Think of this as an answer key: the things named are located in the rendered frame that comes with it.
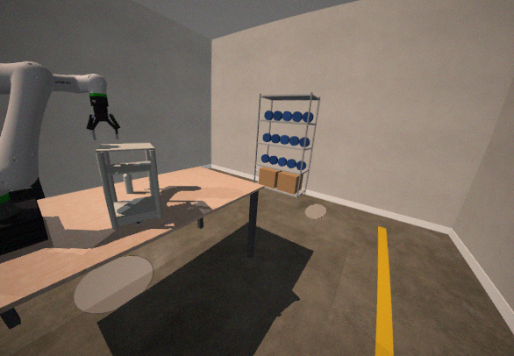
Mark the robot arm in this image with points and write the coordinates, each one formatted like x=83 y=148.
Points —
x=30 y=85

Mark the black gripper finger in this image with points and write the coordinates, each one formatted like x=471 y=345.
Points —
x=115 y=125
x=91 y=126

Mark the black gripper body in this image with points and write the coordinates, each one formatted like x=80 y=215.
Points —
x=102 y=111

